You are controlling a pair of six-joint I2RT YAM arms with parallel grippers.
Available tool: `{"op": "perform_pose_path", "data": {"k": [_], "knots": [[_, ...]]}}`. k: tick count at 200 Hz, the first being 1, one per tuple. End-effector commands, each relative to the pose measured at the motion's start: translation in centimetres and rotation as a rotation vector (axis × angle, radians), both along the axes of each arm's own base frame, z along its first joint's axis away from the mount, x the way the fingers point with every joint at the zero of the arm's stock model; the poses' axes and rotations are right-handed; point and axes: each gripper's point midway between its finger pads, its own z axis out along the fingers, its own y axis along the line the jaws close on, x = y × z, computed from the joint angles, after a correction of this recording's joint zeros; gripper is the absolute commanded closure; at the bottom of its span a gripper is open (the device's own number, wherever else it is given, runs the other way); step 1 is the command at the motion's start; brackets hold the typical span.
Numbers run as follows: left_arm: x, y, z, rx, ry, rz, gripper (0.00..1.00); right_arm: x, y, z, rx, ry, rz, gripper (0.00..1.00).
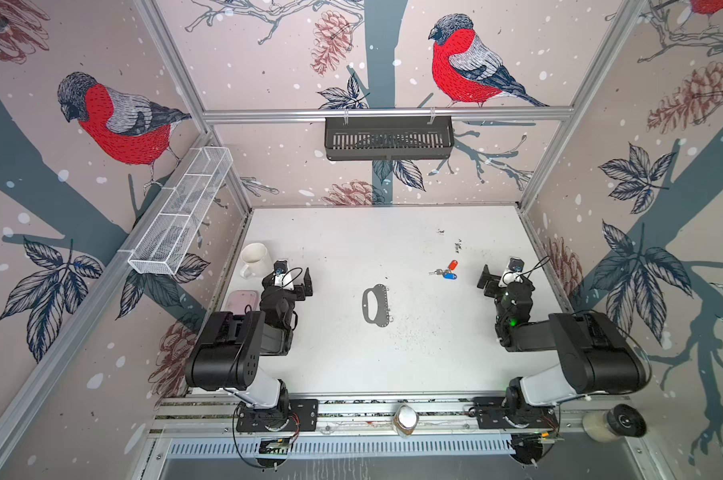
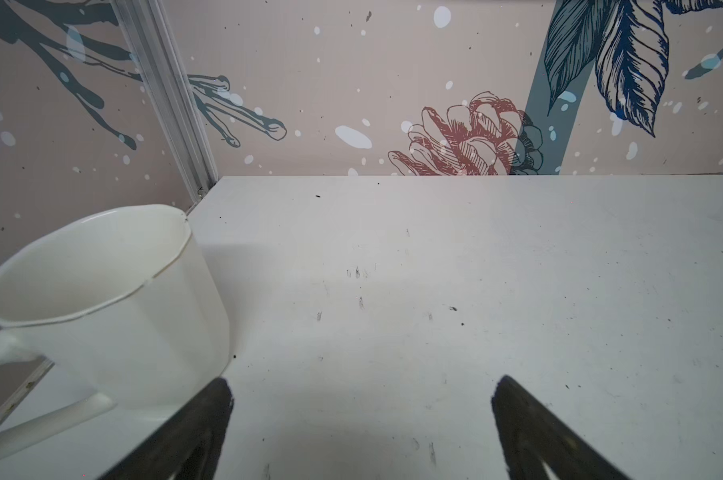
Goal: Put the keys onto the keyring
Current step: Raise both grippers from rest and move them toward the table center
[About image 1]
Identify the blue capped key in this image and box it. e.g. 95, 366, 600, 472
431, 269, 457, 280

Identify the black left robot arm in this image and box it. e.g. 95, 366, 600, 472
185, 261, 314, 433

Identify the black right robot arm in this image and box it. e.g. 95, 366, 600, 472
469, 266, 651, 429

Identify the pink rectangular tray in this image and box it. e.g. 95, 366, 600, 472
222, 290, 260, 315

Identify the white ceramic mug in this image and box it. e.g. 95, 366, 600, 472
240, 242, 274, 279

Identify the tape roll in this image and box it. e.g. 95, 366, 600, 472
581, 404, 647, 443

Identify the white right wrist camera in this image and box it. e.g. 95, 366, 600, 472
499, 256, 525, 288

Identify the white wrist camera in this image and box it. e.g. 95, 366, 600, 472
273, 260, 295, 290
499, 256, 525, 288

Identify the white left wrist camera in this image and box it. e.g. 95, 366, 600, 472
273, 260, 295, 290

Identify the white wire mesh basket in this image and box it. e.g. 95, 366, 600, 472
128, 146, 233, 275

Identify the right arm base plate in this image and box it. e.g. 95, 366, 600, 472
467, 396, 559, 430

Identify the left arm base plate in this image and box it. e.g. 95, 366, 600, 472
235, 399, 319, 434

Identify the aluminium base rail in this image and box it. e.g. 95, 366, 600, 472
147, 391, 629, 439

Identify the black slotted wall basket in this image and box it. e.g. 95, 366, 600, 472
325, 116, 455, 161

